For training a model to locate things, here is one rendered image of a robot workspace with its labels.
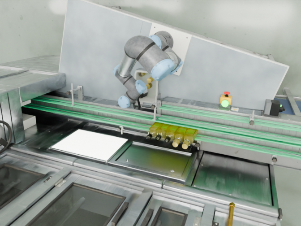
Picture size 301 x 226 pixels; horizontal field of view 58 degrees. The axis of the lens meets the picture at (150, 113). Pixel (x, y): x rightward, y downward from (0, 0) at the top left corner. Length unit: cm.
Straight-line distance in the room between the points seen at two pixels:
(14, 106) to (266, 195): 159
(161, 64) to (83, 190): 77
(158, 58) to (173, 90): 73
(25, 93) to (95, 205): 95
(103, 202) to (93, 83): 105
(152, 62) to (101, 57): 93
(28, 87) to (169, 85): 97
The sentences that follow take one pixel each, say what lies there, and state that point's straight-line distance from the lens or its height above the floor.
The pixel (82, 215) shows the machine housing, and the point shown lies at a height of 170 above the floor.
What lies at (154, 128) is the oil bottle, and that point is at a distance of 171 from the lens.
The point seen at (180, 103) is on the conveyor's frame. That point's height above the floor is 87.
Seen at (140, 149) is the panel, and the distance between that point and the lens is 178.
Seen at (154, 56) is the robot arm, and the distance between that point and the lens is 122.
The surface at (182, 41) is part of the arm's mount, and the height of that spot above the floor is 78.
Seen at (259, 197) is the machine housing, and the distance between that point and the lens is 158.
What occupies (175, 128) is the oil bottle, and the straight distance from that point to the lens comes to 172.
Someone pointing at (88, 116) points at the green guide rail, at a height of 93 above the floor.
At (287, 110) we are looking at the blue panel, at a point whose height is 62.
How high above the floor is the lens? 255
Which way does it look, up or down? 62 degrees down
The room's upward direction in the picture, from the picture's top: 133 degrees counter-clockwise
